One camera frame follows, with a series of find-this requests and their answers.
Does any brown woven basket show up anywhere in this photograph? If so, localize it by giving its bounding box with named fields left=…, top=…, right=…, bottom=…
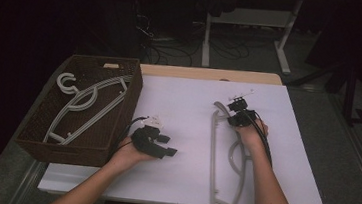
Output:
left=12, top=48, right=146, bottom=172

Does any grey plastic clothes hanger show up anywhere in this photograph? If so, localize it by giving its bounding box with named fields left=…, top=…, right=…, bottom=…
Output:
left=202, top=100, right=259, bottom=204
left=41, top=68, right=131, bottom=152
left=49, top=67, right=134, bottom=152

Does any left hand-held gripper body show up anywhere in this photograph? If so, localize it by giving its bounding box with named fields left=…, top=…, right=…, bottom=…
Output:
left=129, top=112, right=171, bottom=161

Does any white metal desk frame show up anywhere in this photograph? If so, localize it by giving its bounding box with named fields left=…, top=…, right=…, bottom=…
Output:
left=199, top=0, right=304, bottom=77

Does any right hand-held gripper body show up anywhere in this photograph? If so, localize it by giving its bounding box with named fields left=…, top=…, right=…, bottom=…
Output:
left=224, top=85, right=262, bottom=129

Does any dark metal stand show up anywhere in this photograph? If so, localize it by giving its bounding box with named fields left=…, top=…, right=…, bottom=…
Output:
left=282, top=56, right=362, bottom=127

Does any person's right hand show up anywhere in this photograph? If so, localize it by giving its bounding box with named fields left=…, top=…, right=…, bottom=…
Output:
left=233, top=116, right=271, bottom=152

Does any bundle of black floor cables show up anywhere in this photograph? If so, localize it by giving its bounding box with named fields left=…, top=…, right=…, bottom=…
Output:
left=129, top=11, right=265, bottom=75

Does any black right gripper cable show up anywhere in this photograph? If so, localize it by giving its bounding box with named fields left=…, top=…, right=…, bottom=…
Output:
left=237, top=109, right=278, bottom=167

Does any dark hanging cloth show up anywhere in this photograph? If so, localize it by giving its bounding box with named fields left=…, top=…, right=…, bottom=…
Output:
left=195, top=0, right=242, bottom=20

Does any person's left hand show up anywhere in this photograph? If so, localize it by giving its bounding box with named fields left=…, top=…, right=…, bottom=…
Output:
left=107, top=134, right=159, bottom=179

